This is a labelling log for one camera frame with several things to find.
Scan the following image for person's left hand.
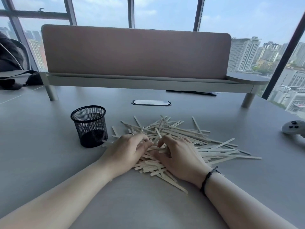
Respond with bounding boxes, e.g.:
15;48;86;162
99;133;154;179

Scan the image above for person's right hand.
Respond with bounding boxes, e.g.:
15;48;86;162
150;135;212;189

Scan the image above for person's left forearm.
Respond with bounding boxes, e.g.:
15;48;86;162
0;160;115;229

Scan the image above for person's right forearm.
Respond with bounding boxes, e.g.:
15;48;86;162
194;168;299;229

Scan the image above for pile of wooden craft sticks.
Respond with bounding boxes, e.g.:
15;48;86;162
102;114;262;195

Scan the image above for black mesh pen cup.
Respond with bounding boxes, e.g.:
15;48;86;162
70;105;108;148

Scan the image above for grey desk shelf with legs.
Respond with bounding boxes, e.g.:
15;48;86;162
39;71;271;108

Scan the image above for black pen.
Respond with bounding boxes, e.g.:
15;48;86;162
166;90;218;96

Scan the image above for beige desk divider panel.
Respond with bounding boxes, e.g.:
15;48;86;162
41;24;232;80

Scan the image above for white game controller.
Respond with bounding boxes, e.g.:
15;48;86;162
282;120;305;144

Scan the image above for city buildings outside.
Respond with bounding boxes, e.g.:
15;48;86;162
0;26;305;115

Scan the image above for black bag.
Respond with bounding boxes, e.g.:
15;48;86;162
0;31;45;91

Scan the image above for oval desk cable grommet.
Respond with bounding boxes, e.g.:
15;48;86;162
131;100;172;107

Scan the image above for black cord bracelet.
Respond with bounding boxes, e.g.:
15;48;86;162
200;166;222;196

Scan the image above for dark window frame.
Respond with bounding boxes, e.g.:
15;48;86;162
0;0;305;101

